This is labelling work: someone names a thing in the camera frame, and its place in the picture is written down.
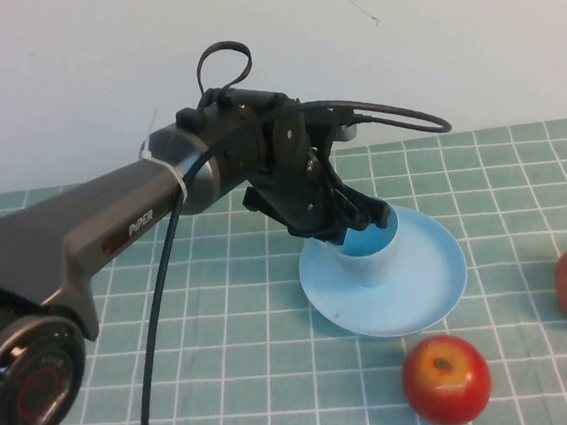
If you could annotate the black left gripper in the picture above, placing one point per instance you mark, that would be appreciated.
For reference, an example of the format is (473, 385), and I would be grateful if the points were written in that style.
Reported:
(297, 196)

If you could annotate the light blue plastic cup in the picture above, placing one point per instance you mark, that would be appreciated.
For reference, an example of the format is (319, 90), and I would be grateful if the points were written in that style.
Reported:
(369, 267)

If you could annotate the grey left Piper robot arm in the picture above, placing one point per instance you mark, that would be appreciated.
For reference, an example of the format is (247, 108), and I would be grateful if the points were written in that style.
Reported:
(64, 228)

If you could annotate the light blue plastic plate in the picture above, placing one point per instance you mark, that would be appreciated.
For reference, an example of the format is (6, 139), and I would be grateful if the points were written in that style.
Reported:
(421, 289)

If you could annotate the green checked tablecloth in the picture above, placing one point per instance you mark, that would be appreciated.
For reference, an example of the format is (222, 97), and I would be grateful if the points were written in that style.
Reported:
(237, 357)

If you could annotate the white zip tie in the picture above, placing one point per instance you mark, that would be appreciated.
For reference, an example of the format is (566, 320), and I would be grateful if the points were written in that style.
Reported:
(172, 175)

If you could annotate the red apple with yellow top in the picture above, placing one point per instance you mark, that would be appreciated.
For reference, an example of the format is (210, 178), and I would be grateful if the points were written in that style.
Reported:
(447, 397)

